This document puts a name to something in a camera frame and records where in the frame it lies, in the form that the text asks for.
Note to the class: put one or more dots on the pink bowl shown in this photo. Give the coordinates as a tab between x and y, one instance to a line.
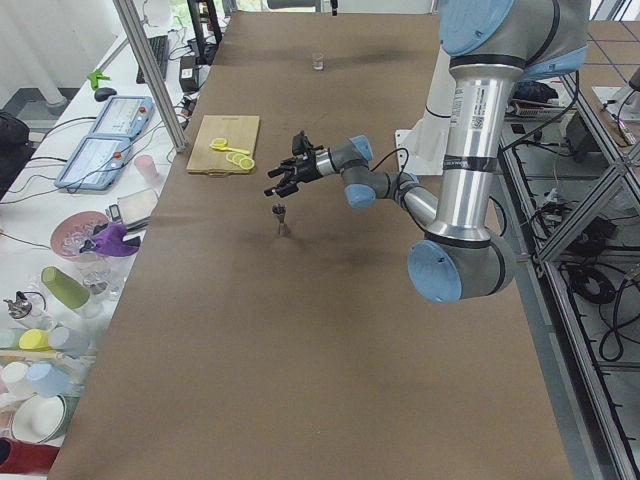
71	234

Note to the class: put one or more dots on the yellow cup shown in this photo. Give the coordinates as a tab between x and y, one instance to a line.
35	340

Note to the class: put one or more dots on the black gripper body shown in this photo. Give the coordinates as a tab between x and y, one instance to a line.
306	170

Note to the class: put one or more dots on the black computer mouse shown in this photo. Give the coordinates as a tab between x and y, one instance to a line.
103	93

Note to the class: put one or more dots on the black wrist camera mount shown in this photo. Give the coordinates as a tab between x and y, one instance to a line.
301	145

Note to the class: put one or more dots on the purple cloth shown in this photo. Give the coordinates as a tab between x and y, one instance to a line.
108	240

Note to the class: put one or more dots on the white green rimmed bowl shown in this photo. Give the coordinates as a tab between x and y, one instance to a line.
40	419

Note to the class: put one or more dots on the lemon slice lower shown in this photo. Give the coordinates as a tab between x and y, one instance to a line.
246	163

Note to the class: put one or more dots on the steel measuring jigger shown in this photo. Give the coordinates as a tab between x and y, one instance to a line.
279	211

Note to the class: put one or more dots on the white cup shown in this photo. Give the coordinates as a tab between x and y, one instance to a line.
14	377

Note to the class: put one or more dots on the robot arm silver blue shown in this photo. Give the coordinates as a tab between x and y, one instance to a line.
492	45

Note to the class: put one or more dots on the pink cup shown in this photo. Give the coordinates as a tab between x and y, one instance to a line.
146	167

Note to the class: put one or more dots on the wooden cutting board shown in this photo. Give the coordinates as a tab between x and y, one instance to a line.
240	131

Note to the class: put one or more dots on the mint green cup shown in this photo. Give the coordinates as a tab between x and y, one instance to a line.
10	338

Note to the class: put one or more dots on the black keyboard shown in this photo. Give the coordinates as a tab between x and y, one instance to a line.
160	48

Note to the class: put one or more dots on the light blue cup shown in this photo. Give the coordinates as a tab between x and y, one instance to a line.
47	379

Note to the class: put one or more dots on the blue teach pendant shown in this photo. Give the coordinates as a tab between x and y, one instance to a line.
123	116
95	164

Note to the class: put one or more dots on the green tall cup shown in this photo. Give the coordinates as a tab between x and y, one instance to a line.
64	288

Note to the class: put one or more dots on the aluminium frame post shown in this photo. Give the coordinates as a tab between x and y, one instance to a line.
135	33

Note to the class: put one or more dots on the lower blue teach pendant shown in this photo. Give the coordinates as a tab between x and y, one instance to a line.
95	164

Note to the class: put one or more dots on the lemon slice middle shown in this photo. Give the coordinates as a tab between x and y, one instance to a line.
243	159

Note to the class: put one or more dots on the wine glass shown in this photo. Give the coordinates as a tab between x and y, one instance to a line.
104	276

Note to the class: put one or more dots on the black power adapter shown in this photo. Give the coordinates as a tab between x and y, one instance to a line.
192	75

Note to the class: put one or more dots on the clear glass cup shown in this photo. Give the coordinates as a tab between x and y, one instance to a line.
318	61

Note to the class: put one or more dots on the upper blue teach pendant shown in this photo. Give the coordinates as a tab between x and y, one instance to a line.
123	116

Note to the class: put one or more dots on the grey blue cup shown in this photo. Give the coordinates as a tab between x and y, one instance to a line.
69	341

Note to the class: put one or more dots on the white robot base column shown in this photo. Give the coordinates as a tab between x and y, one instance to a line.
422	148

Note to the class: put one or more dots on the glass dispenser bottle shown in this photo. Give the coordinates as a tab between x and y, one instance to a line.
29	309

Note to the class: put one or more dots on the white tray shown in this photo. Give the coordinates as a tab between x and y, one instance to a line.
135	209

